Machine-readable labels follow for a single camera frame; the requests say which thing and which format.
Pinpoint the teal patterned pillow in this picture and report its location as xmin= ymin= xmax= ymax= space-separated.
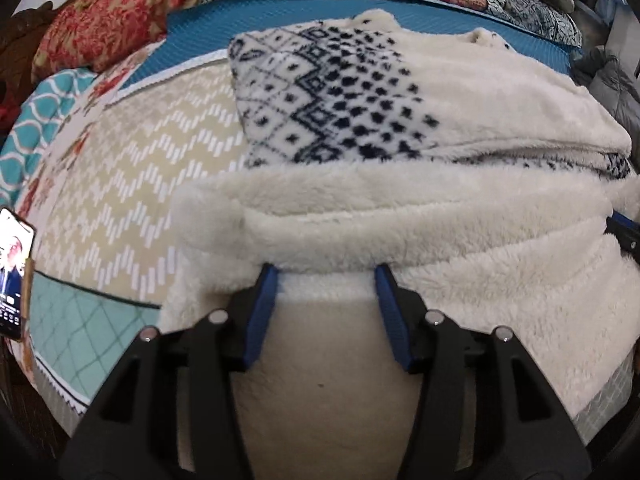
xmin=0 ymin=70 xmax=98 ymax=206

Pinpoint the grey down jacket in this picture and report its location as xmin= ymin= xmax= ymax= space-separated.
xmin=572 ymin=47 xmax=640 ymax=136

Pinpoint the smartphone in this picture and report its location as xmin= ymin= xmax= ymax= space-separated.
xmin=0 ymin=206 xmax=37 ymax=343

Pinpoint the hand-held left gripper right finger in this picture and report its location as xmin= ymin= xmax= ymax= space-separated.
xmin=375 ymin=263 xmax=594 ymax=480

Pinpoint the dark wooden headboard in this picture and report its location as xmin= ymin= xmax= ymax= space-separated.
xmin=0 ymin=2 xmax=53 ymax=131

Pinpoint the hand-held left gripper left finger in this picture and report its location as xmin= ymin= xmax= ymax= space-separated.
xmin=60 ymin=262 xmax=279 ymax=480

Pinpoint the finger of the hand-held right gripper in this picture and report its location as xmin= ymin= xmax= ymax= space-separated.
xmin=606 ymin=212 xmax=640 ymax=264

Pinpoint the white fleece patterned blanket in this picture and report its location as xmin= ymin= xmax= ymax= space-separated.
xmin=160 ymin=7 xmax=640 ymax=480

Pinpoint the blue mat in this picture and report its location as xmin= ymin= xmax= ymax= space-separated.
xmin=122 ymin=0 xmax=573 ymax=91

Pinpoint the beige zigzag bedsheet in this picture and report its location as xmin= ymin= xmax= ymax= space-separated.
xmin=12 ymin=45 xmax=633 ymax=433

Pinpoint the red floral pillow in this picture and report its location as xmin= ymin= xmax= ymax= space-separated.
xmin=32 ymin=0 xmax=211 ymax=73

